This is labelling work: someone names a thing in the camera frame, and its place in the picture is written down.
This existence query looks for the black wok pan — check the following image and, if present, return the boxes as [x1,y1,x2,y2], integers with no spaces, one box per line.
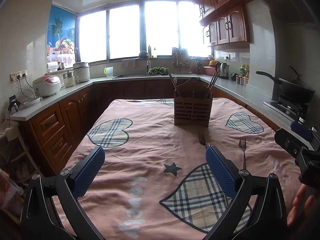
[255,65,315,104]

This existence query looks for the lower wooden counter cabinets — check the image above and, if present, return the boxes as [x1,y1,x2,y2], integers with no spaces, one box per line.
[20,80,286,178]

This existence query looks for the gas stove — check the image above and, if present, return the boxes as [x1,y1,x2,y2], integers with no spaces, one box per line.
[264,95,308,124]

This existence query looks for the steel electric kettle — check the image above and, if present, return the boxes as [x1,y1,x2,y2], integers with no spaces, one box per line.
[215,62,229,79]

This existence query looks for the green leafy vegetables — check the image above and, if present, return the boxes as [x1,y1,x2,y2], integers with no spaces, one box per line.
[148,66,168,76]

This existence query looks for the beach fruit poster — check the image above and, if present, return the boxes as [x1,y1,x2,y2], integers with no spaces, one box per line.
[47,5,76,68]

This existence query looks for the wall power outlet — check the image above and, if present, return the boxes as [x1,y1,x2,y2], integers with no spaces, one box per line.
[10,70,28,82]

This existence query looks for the wire dish rack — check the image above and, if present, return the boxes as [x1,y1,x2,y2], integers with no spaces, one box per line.
[171,47,191,72]

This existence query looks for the upper wooden wall cabinets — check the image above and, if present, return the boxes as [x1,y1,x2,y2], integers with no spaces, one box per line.
[190,0,253,50]

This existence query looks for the pink basin with orange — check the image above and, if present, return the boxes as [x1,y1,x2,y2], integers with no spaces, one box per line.
[203,60,220,76]

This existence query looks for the wooden utensil holder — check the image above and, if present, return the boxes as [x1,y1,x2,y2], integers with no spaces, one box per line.
[174,77,213,127]

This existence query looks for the chrome sink faucet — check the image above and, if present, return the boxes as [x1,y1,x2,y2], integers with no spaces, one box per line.
[138,50,151,72]

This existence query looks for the white tall cooker pot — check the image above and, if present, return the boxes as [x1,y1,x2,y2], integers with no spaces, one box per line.
[73,62,91,83]

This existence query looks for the pink heart-patterned tablecloth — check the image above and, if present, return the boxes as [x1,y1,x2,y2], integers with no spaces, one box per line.
[65,98,300,239]

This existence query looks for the steel fork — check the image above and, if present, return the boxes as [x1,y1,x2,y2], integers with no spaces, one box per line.
[239,137,246,170]
[198,131,210,148]

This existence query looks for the small white blender appliance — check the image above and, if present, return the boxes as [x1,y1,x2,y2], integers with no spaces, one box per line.
[63,71,79,88]

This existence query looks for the steel fork left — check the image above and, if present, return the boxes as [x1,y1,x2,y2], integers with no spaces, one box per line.
[198,131,210,148]

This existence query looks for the right hand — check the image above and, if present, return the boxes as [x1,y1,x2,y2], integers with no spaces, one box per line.
[287,184,316,226]

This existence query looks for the condiment bottles group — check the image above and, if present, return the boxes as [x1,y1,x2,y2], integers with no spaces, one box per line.
[236,64,249,86]

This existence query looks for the brown chopstick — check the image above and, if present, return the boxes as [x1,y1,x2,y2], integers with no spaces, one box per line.
[191,90,195,120]

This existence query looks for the white red rice cooker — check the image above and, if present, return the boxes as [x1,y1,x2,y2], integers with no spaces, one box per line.
[32,75,61,98]

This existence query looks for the steel fork right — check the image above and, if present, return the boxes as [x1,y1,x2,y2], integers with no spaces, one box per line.
[239,137,246,170]

